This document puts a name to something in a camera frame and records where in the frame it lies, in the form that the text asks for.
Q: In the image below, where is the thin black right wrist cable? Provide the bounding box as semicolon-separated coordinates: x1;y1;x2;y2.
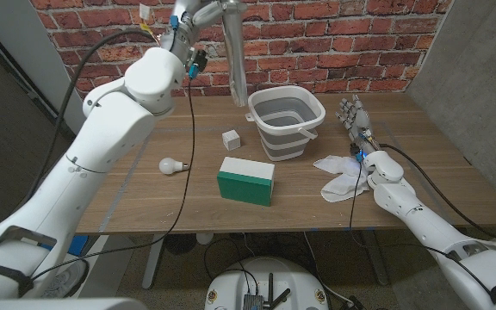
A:
348;158;363;234

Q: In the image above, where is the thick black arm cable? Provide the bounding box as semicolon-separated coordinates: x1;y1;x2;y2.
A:
26;28;163;199
379;143;496;250

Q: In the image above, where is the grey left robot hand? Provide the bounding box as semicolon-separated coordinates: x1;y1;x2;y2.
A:
168;0;249;66

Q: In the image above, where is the shiny metal tube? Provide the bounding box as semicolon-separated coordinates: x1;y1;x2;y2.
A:
220;0;249;108

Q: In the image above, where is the white robot torso base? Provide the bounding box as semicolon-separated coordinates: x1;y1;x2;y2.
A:
204;257;330;310

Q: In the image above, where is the white grey collapsible bucket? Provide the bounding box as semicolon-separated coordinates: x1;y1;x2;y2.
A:
245;84;326;163

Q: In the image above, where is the black antenna device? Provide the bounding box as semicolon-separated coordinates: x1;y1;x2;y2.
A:
242;271;292;310

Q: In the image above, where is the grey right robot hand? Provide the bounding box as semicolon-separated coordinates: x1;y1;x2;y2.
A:
335;94;381;158

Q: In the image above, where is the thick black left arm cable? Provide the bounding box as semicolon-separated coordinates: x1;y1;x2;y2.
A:
26;28;163;199

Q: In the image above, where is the green and white box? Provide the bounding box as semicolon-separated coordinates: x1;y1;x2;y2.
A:
216;156;276;208

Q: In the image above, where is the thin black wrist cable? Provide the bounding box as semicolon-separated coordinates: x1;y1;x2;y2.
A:
348;158;363;234
30;77;197;281

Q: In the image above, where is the small white cube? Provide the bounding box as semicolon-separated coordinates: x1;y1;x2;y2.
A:
221;129;242;152

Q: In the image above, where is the white table leg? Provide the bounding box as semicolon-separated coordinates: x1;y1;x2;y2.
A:
141;234;166;290

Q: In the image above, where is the thin black left wrist cable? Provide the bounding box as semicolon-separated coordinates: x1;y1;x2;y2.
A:
30;77;197;281

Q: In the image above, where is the white light bulb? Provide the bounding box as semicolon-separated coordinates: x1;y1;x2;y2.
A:
158;157;190;176

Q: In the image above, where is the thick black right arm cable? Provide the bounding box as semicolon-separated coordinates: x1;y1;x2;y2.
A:
379;143;496;250

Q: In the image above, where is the red brick printed backdrop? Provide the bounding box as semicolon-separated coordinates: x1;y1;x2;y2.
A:
28;0;454;112

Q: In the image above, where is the blue floor pad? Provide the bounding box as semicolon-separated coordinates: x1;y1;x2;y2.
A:
67;234;90;257

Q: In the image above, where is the crumpled white cloth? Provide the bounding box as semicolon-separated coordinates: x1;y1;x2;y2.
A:
313;155;369;203

